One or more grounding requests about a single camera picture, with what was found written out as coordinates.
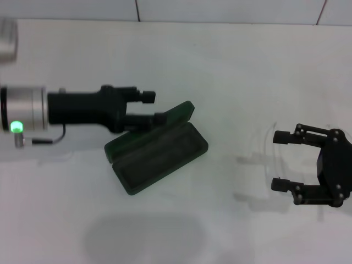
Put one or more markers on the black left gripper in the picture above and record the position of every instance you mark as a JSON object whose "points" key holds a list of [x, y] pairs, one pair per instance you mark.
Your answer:
{"points": [[82, 108]]}

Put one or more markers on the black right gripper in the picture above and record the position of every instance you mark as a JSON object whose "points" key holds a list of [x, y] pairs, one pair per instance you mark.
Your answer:
{"points": [[335, 165]]}

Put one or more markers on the clear white glasses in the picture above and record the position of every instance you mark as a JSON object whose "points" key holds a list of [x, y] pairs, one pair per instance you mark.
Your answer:
{"points": [[265, 148]]}

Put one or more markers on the green glasses case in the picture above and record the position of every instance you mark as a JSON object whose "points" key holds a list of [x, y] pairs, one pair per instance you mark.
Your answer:
{"points": [[159, 154]]}

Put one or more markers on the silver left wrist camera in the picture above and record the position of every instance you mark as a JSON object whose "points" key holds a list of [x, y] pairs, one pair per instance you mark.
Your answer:
{"points": [[6, 41]]}

